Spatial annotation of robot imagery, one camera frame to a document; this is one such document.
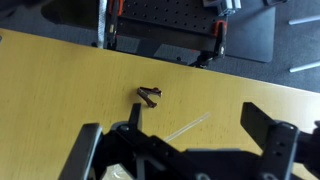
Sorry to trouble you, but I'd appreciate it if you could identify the black clamp orange tip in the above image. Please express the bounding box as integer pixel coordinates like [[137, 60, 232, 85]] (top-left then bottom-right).
[[107, 0, 125, 50], [189, 19, 229, 69]]

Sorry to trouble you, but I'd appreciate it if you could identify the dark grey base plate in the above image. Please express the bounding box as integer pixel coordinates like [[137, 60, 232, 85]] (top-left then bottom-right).
[[113, 6, 277, 64]]

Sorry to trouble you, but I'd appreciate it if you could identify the white braided cable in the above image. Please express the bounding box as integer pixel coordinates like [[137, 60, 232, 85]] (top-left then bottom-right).
[[95, 0, 111, 50]]

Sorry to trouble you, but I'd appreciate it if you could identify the grey white electrical box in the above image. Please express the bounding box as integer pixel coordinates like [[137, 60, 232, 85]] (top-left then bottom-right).
[[202, 0, 242, 17]]

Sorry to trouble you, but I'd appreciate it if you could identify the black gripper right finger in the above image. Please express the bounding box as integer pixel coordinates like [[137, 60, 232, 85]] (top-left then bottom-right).
[[240, 101, 300, 180]]

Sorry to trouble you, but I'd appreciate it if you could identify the clear plastic straw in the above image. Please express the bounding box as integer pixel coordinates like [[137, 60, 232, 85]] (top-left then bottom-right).
[[164, 112, 212, 143]]

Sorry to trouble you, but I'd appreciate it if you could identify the dark staple remover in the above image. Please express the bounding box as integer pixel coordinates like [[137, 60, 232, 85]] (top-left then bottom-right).
[[136, 86, 163, 109]]

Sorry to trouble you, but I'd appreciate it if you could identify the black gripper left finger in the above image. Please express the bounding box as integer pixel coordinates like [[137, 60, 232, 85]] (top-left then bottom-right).
[[59, 102, 188, 180]]

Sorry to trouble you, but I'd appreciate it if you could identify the black perforated breadboard plate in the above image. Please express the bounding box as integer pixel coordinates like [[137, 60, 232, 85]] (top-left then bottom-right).
[[116, 0, 231, 36]]

